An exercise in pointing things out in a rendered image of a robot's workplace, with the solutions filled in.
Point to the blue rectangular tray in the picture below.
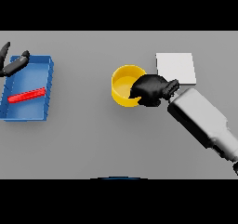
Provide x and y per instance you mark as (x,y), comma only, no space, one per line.
(28,89)

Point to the red beaker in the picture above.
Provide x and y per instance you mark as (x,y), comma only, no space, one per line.
(26,95)

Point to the yellow bowl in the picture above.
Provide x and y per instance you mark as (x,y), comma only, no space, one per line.
(122,86)

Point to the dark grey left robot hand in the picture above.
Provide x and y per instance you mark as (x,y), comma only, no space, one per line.
(14,66)

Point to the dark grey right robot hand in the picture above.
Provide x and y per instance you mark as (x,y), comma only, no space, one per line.
(151,89)

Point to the pale square measuring scale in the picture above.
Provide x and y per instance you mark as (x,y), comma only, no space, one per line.
(176,67)

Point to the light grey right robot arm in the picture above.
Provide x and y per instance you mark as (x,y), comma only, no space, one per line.
(201,124)

